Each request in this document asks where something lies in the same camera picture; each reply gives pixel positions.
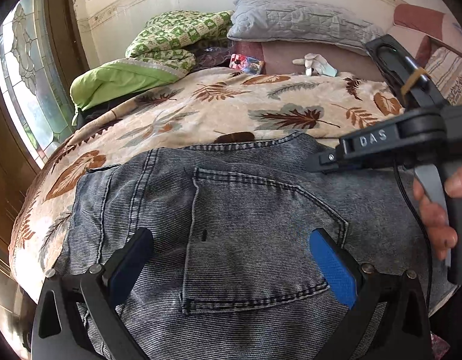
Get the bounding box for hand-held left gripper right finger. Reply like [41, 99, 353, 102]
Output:
[309, 228, 434, 360]

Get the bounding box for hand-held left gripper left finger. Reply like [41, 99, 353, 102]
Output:
[31, 228, 155, 360]

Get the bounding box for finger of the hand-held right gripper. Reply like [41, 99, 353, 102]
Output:
[307, 149, 346, 174]

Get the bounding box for blue denim pants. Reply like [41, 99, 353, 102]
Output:
[60, 130, 460, 360]

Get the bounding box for person's right hand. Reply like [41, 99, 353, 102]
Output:
[412, 163, 462, 262]

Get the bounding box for striped cushion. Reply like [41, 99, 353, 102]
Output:
[424, 47, 462, 106]

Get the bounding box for white glove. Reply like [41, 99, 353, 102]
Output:
[293, 53, 339, 77]

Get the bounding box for pink pillow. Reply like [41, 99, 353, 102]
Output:
[393, 4, 459, 42]

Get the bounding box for mauve bed sheet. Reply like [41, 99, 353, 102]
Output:
[250, 41, 389, 81]

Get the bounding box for red and blue box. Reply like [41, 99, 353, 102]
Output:
[230, 53, 265, 75]

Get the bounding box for leaf print blanket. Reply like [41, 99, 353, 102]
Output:
[9, 71, 408, 282]

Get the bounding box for grey quilted pillow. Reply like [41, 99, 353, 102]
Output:
[226, 0, 384, 56]

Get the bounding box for dark purple cloth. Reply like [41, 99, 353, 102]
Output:
[190, 39, 235, 72]

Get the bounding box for green checkered quilt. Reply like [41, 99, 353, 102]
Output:
[70, 10, 233, 115]

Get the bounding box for stained glass window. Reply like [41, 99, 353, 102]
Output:
[0, 0, 76, 169]

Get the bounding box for black cable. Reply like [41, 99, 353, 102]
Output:
[392, 161, 434, 308]

